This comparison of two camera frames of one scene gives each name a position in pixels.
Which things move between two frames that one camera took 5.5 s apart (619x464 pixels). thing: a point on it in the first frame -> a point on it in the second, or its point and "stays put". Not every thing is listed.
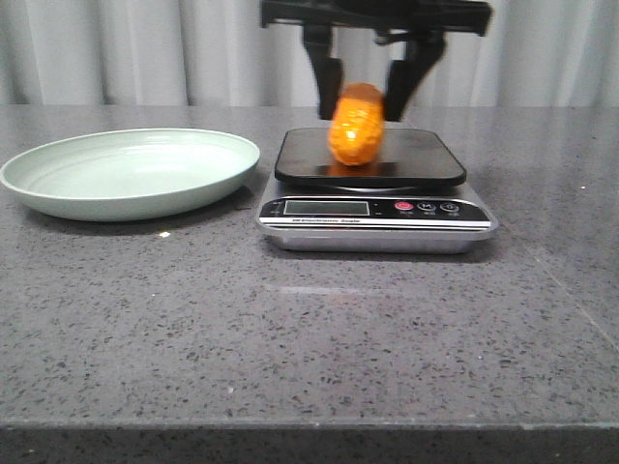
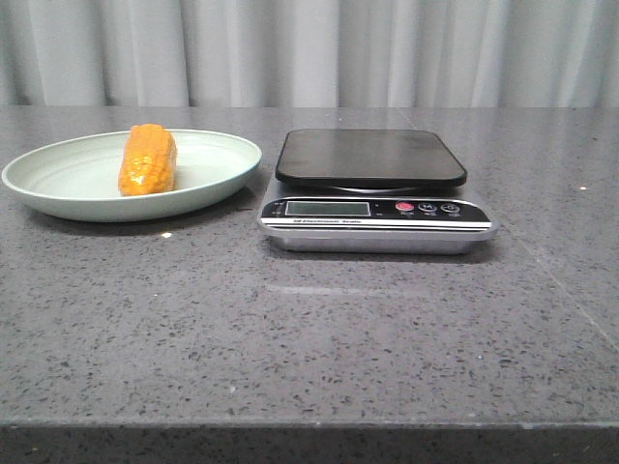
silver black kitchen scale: x=412 y=198 stays put
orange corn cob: x=356 y=123 -> x=149 y=160
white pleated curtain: x=216 y=52 stays put
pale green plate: x=131 y=174 stays put
